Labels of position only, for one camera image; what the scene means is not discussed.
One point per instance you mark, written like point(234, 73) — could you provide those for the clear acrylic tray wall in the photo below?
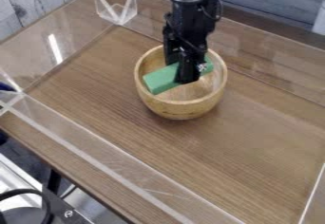
point(244, 165)

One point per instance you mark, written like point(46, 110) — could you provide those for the green rectangular block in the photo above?
point(161, 80)

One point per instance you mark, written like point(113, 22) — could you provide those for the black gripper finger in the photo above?
point(171, 45)
point(191, 65)

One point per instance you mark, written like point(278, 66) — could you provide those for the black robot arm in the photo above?
point(189, 24)

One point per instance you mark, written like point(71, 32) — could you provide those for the clear acrylic corner bracket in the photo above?
point(115, 13)

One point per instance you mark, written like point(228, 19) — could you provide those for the light wooden bowl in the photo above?
point(186, 101)

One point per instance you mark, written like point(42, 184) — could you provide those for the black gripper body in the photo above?
point(191, 22)

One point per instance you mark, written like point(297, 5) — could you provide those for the black table leg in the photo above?
point(54, 182)

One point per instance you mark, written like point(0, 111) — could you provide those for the black metal base plate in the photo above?
point(62, 212)

